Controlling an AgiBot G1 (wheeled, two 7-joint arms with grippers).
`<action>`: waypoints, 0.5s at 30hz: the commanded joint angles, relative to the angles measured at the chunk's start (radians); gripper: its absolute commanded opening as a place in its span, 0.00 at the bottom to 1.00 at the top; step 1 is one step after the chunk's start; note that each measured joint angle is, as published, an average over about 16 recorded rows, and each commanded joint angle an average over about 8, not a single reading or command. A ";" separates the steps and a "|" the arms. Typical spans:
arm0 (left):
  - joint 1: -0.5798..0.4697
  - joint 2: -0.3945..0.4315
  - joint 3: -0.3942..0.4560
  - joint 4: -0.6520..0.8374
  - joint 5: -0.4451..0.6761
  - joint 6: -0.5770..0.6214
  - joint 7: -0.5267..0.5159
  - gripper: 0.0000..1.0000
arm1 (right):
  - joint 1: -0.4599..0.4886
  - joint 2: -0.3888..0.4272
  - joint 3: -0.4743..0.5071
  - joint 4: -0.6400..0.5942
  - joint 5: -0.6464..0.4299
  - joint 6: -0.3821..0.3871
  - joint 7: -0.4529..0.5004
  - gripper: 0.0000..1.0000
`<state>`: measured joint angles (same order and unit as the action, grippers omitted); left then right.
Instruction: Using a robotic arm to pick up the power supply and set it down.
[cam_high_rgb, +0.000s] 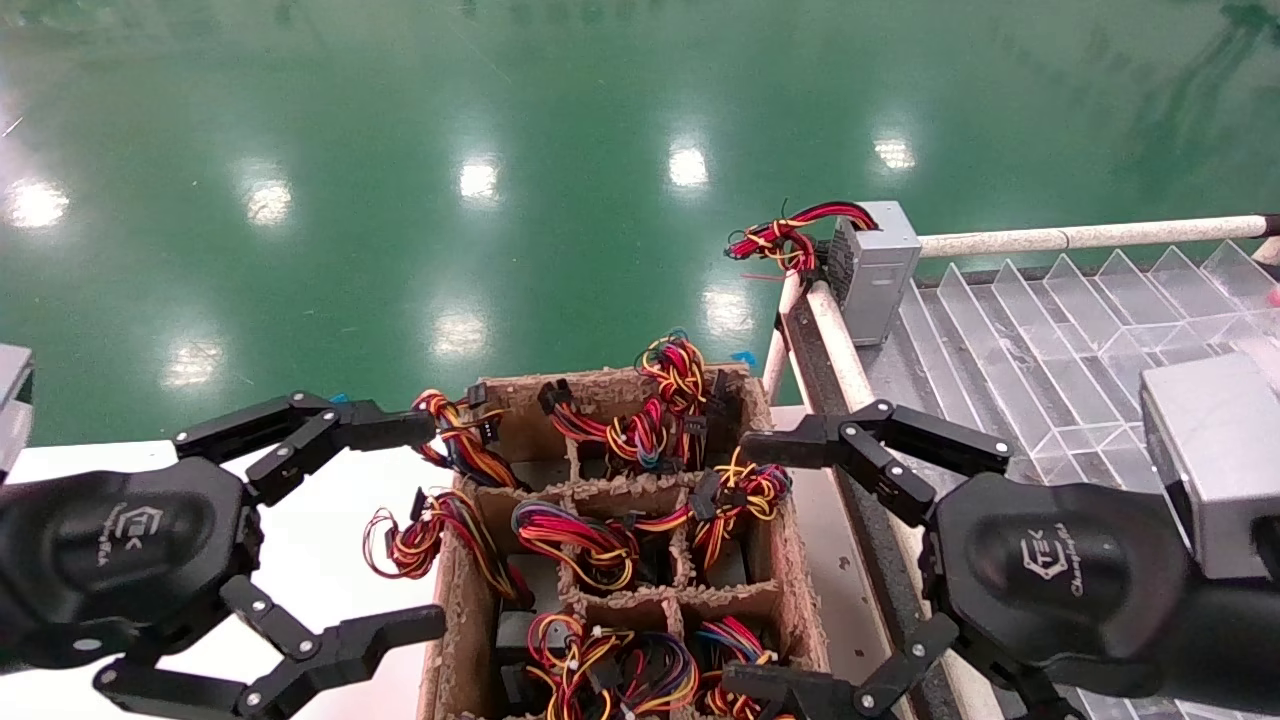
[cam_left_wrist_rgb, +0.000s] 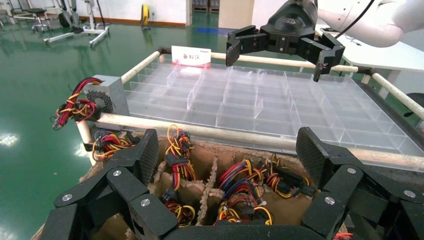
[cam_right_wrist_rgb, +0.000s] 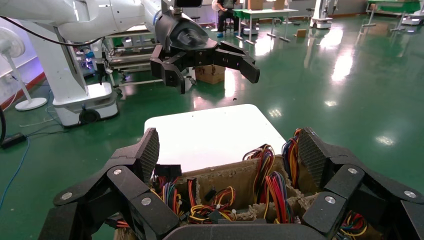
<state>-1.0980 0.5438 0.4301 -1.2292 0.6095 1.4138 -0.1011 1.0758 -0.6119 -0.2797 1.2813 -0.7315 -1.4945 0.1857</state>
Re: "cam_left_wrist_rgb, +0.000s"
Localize clear acrylic divider tray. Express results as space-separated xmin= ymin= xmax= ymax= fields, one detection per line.
xmin=124 ymin=61 xmax=424 ymax=158

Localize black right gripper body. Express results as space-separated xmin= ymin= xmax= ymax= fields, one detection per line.
xmin=259 ymin=0 xmax=319 ymax=56

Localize black cable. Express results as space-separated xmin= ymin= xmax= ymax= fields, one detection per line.
xmin=335 ymin=0 xmax=378 ymax=37

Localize white sign card red text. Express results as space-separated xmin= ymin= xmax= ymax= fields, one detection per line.
xmin=171 ymin=45 xmax=212 ymax=69

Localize brown cardboard divider box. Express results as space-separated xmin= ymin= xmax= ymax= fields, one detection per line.
xmin=31 ymin=130 xmax=348 ymax=240

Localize yellow floor fan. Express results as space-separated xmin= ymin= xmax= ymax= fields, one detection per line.
xmin=140 ymin=3 xmax=151 ymax=30

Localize black stool metal legs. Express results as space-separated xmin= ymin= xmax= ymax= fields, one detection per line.
xmin=11 ymin=7 xmax=51 ymax=33

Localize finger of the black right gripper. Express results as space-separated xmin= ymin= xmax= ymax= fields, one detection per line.
xmin=299 ymin=32 xmax=346 ymax=83
xmin=226 ymin=24 xmax=269 ymax=67

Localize white wheeled equipment stand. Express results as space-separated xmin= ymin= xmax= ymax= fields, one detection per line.
xmin=43 ymin=0 xmax=111 ymax=48

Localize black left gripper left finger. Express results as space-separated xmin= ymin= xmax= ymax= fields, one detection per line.
xmin=41 ymin=128 xmax=178 ymax=240

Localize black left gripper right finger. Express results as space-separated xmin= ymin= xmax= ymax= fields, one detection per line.
xmin=295 ymin=126 xmax=424 ymax=240

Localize beige rack pipe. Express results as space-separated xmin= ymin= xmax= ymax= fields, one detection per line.
xmin=96 ymin=112 xmax=424 ymax=170
xmin=158 ymin=47 xmax=360 ymax=74
xmin=357 ymin=66 xmax=424 ymax=121
xmin=120 ymin=49 xmax=162 ymax=84

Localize white rack leg pipe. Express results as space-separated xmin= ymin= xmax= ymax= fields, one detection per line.
xmin=76 ymin=119 xmax=98 ymax=167

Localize white desk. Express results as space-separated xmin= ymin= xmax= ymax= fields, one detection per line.
xmin=314 ymin=24 xmax=424 ymax=97

